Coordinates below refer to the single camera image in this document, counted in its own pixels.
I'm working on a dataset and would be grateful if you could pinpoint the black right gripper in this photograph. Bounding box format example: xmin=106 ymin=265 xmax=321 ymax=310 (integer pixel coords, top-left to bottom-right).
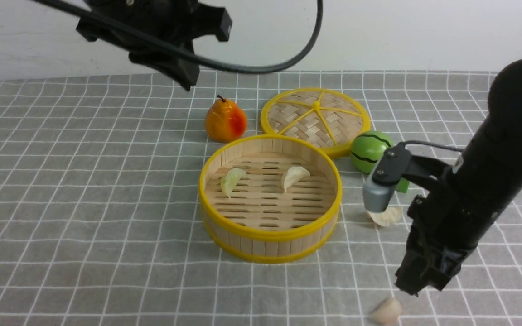
xmin=395 ymin=195 xmax=477 ymax=297

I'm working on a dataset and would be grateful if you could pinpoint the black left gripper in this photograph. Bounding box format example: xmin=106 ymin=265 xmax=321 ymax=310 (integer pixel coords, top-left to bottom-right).
xmin=76 ymin=0 xmax=232 ymax=91

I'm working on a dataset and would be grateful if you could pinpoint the white ridged dumpling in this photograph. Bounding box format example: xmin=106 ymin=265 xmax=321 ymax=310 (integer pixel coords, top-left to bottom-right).
xmin=367 ymin=206 xmax=403 ymax=227

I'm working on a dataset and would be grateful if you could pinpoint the pinkish white dumpling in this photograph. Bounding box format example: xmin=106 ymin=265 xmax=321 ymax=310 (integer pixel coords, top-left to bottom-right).
xmin=368 ymin=297 xmax=404 ymax=326

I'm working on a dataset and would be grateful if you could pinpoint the pale green dumpling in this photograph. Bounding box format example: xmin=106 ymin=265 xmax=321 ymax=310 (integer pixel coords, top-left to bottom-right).
xmin=220 ymin=168 xmax=248 ymax=199

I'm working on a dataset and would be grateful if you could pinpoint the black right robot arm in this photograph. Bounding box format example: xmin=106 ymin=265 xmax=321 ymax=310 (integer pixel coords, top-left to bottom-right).
xmin=383 ymin=59 xmax=522 ymax=295

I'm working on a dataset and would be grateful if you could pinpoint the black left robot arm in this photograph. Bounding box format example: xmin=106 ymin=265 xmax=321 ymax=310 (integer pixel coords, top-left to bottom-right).
xmin=41 ymin=0 xmax=232 ymax=91

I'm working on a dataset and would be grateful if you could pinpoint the woven bamboo steamer lid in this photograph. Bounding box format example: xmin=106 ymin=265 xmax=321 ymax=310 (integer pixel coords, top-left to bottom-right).
xmin=259 ymin=87 xmax=371 ymax=159

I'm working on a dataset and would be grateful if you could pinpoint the bamboo steamer tray yellow rim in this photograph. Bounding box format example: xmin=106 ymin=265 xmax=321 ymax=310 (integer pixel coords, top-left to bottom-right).
xmin=198 ymin=134 xmax=343 ymax=264

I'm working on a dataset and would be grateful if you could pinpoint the green foam cube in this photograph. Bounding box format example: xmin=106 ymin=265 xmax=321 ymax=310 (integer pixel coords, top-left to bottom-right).
xmin=395 ymin=178 xmax=410 ymax=193

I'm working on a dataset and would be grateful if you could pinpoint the orange toy pear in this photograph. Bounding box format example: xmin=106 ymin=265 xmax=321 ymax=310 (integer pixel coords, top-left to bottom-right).
xmin=204 ymin=95 xmax=248 ymax=143

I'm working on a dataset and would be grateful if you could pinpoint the green toy watermelon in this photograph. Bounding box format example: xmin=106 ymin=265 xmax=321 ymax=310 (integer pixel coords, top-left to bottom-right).
xmin=350 ymin=130 xmax=394 ymax=174

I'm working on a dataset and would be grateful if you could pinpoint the grey checked tablecloth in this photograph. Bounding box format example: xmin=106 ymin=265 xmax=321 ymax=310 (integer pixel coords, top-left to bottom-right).
xmin=0 ymin=72 xmax=522 ymax=326

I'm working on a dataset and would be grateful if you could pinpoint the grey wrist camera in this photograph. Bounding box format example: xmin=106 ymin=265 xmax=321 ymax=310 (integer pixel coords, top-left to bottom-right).
xmin=362 ymin=144 xmax=447 ymax=213

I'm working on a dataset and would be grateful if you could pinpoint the black cable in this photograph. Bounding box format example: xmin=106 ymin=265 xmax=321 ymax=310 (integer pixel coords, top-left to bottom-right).
xmin=30 ymin=0 xmax=324 ymax=75

